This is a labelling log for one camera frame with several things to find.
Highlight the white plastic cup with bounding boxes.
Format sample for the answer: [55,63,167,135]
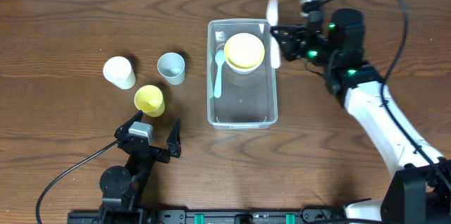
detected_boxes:
[103,56,136,89]

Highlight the white plastic bowl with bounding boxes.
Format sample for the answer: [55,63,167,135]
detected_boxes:
[225,60,261,75]

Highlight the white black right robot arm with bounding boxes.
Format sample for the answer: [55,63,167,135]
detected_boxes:
[271,8,450,223]

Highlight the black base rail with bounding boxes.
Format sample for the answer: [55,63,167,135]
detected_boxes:
[67,206,345,224]

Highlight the clear plastic container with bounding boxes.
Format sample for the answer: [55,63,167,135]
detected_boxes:
[206,18,278,130]

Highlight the white plastic fork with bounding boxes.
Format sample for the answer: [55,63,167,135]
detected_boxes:
[266,0,282,70]

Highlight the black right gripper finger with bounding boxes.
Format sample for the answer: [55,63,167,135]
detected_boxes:
[271,24,307,35]
[273,35,292,61]

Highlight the mint green plastic spoon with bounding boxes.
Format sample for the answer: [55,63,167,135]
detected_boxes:
[214,50,226,98]

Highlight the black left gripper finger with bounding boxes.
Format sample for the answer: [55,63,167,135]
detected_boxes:
[114,110,143,139]
[166,119,182,158]

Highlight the yellow plastic bowl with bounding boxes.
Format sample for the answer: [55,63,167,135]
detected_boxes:
[224,33,265,68]

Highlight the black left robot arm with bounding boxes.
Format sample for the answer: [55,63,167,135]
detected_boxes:
[99,111,182,214]

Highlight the yellow plastic cup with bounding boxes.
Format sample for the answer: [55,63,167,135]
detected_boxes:
[134,85,165,117]

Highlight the grey plastic cup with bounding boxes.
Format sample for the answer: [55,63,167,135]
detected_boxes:
[157,52,185,85]

